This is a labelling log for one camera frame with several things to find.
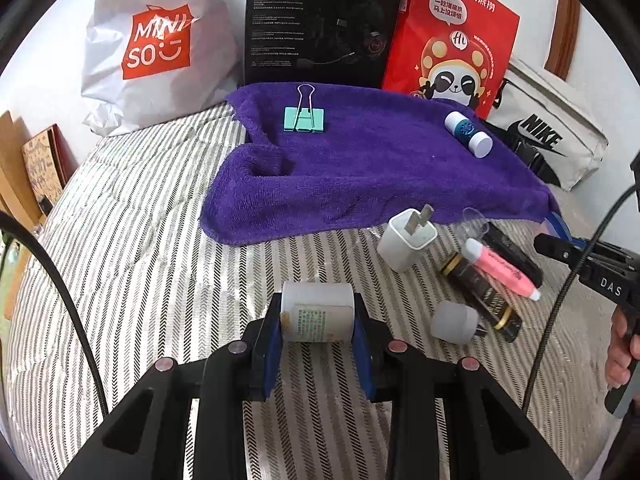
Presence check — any grey round plug adapter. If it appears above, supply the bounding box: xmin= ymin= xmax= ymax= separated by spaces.
xmin=431 ymin=300 xmax=487 ymax=346

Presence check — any white usb wall charger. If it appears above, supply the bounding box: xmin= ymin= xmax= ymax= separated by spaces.
xmin=376 ymin=204 xmax=438 ymax=273

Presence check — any black headset box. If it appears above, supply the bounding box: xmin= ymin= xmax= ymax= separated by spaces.
xmin=243 ymin=0 xmax=400 ymax=88

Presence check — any black cable left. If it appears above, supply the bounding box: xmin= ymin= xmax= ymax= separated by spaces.
xmin=0 ymin=210 xmax=111 ymax=418

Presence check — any teal binder clip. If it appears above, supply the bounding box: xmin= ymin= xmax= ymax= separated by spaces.
xmin=283 ymin=84 xmax=324 ymax=132

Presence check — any pink lip balm tube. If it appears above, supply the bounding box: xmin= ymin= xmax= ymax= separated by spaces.
xmin=461 ymin=238 xmax=540 ymax=301

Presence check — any black gold cosmetic tube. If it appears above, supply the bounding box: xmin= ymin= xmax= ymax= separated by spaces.
xmin=440 ymin=252 xmax=522 ymax=344

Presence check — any white blue small bottle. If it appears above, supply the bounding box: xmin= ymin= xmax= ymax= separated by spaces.
xmin=444 ymin=110 xmax=494 ymax=159

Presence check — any person's right hand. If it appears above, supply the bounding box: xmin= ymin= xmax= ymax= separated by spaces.
xmin=605 ymin=308 xmax=639 ymax=388

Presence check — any brown wooden frame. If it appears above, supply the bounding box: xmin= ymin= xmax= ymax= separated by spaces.
xmin=544 ymin=0 xmax=580 ymax=80

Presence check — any purple terry towel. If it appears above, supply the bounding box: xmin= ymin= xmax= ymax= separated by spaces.
xmin=201 ymin=82 xmax=558 ymax=246

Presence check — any red panda paper bag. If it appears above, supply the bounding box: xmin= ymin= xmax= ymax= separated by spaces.
xmin=382 ymin=0 xmax=520 ymax=119

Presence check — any white cylindrical medicine bottle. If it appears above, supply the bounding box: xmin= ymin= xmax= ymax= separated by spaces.
xmin=280 ymin=282 xmax=355 ymax=344

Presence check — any striped quilted bed cover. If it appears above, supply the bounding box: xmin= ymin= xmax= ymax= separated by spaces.
xmin=0 ymin=102 xmax=609 ymax=480

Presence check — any white Nike tote bag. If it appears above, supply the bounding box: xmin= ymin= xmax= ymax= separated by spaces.
xmin=488 ymin=58 xmax=608 ymax=191

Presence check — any black braided cable right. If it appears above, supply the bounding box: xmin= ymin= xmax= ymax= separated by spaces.
xmin=520 ymin=196 xmax=639 ymax=415

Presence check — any white Miniso shopping bag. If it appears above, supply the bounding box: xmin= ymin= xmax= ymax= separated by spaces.
xmin=81 ymin=0 xmax=240 ymax=136

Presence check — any black tube clear cap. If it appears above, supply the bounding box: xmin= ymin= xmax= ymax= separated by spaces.
xmin=457 ymin=207 xmax=544 ymax=288

